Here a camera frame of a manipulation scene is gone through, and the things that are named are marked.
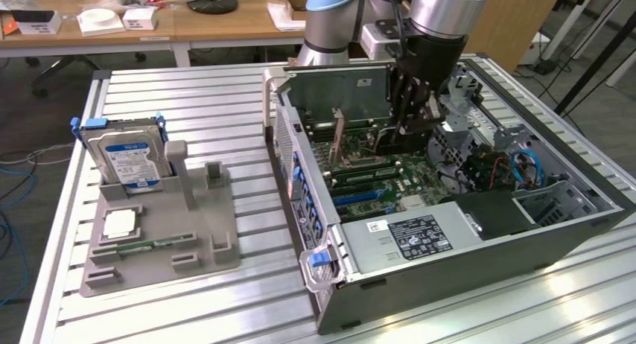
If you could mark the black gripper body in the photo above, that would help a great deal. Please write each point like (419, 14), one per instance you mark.
(433, 57)

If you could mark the Nvidia graphics card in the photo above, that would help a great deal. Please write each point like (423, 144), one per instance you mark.
(339, 135)

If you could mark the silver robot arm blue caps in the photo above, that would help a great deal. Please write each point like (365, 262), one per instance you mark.
(329, 24)

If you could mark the perforated metal drive cage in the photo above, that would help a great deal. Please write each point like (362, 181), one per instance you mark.
(462, 139)

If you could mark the green Dell motherboard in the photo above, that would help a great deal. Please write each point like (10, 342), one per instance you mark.
(422, 172)

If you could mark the CPU socket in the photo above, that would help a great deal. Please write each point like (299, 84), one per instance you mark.
(366, 159)

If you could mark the wooden cabinet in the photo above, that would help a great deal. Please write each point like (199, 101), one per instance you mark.
(517, 24)

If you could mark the green RAM stick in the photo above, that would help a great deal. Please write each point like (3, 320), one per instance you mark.
(366, 175)
(145, 243)

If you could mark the black floor pedal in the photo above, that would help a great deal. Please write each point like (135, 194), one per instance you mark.
(545, 66)

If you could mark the silver chipset heat sink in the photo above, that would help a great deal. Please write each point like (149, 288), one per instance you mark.
(413, 202)

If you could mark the blue expansion slot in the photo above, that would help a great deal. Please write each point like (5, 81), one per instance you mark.
(358, 198)

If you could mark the white papers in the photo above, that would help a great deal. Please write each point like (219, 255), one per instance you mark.
(286, 18)

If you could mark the black tripod leg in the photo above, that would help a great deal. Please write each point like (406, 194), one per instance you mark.
(597, 68)

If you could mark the grey power supply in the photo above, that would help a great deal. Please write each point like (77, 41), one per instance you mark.
(387, 239)

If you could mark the metal disk bay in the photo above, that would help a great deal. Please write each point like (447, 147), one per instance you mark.
(562, 202)

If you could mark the wooden desk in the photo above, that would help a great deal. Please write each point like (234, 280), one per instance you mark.
(223, 31)

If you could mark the blue case release latch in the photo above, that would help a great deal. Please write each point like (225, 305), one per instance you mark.
(319, 258)

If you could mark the black lamp base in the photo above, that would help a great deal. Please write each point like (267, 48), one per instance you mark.
(213, 3)

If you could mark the open black PC case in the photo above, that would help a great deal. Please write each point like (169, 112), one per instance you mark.
(447, 284)

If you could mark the small white box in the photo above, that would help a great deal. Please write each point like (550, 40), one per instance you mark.
(139, 19)

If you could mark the hard disk with blue caddy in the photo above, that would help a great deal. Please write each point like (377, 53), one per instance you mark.
(125, 161)

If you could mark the grey plastic parts rack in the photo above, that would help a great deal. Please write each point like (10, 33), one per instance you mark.
(165, 247)

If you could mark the white round holder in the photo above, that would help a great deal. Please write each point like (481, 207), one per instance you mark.
(99, 22)

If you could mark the silver CPU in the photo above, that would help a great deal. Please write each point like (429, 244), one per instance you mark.
(119, 224)

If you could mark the black office chair base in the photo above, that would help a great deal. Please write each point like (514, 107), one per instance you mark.
(55, 72)

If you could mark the white box with black top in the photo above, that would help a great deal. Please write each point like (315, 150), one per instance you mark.
(38, 24)

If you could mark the orange box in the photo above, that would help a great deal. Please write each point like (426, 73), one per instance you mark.
(7, 27)

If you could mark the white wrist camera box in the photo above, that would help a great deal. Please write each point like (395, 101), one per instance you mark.
(378, 40)

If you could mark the black chassis intrusion switch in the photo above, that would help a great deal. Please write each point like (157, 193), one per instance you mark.
(298, 128)

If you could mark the white desk frame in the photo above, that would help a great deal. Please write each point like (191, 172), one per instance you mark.
(546, 50)

